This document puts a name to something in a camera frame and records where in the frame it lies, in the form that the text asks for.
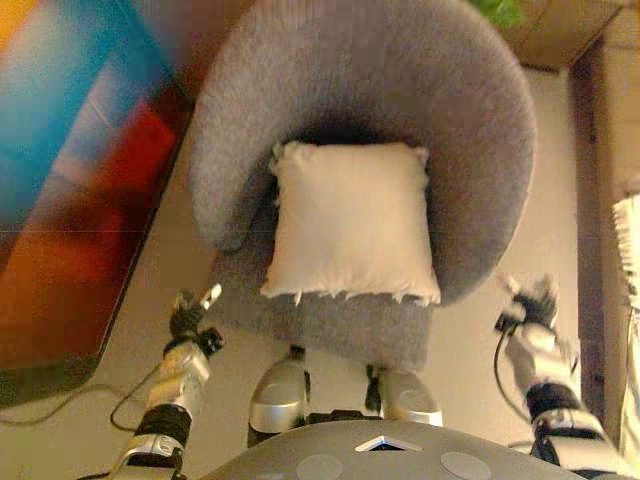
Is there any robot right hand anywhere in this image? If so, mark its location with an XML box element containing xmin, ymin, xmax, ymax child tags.
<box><xmin>497</xmin><ymin>272</ymin><xmax>561</xmax><ymax>331</ymax></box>

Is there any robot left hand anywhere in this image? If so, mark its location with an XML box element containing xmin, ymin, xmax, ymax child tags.
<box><xmin>168</xmin><ymin>283</ymin><xmax>224</xmax><ymax>341</ymax></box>

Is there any white fringed cushion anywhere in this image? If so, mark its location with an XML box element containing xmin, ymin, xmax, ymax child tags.
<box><xmin>259</xmin><ymin>139</ymin><xmax>442</xmax><ymax>307</ymax></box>

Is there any fringed cream blanket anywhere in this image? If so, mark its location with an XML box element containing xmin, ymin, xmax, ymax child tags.
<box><xmin>612</xmin><ymin>197</ymin><xmax>640</xmax><ymax>451</ymax></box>

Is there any silver robot left leg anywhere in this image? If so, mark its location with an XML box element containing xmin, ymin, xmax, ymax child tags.
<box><xmin>247</xmin><ymin>344</ymin><xmax>312</xmax><ymax>447</ymax></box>

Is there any silver robot leg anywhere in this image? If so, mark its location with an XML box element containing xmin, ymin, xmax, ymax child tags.
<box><xmin>364</xmin><ymin>363</ymin><xmax>445</xmax><ymax>428</ymax></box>
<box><xmin>247</xmin><ymin>344</ymin><xmax>312</xmax><ymax>447</ymax></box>

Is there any silver robot right leg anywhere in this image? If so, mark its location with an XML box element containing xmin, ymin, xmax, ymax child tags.
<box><xmin>364</xmin><ymin>363</ymin><xmax>445</xmax><ymax>428</ymax></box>

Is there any beige upholstered bed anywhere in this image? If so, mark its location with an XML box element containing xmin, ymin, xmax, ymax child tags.
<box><xmin>569</xmin><ymin>0</ymin><xmax>640</xmax><ymax>451</ymax></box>

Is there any grey robot torso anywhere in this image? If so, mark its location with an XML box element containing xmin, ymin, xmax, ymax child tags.
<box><xmin>199</xmin><ymin>410</ymin><xmax>616</xmax><ymax>480</ymax></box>

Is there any light wooden bedside table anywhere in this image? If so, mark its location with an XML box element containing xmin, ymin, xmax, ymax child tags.
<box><xmin>499</xmin><ymin>0</ymin><xmax>625</xmax><ymax>72</ymax></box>

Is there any grey round fabric armchair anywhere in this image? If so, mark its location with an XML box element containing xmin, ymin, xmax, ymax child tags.
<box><xmin>188</xmin><ymin>0</ymin><xmax>539</xmax><ymax>375</ymax></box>

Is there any green leafy plant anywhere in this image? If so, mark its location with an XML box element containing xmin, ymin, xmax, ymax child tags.
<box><xmin>467</xmin><ymin>0</ymin><xmax>526</xmax><ymax>29</ymax></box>

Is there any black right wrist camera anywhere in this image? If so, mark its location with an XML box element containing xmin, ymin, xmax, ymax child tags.
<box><xmin>494</xmin><ymin>312</ymin><xmax>521</xmax><ymax>335</ymax></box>

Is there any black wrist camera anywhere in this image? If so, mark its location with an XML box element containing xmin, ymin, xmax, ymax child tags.
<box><xmin>494</xmin><ymin>312</ymin><xmax>521</xmax><ymax>335</ymax></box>
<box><xmin>197</xmin><ymin>327</ymin><xmax>225</xmax><ymax>357</ymax></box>

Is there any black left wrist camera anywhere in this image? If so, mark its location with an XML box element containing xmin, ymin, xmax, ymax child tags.
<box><xmin>197</xmin><ymin>327</ymin><xmax>225</xmax><ymax>357</ymax></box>

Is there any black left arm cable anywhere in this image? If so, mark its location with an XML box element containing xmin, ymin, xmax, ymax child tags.
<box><xmin>109</xmin><ymin>362</ymin><xmax>165</xmax><ymax>432</ymax></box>

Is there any thin floor cable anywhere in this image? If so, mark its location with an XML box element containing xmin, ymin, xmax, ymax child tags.
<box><xmin>0</xmin><ymin>382</ymin><xmax>151</xmax><ymax>427</ymax></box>

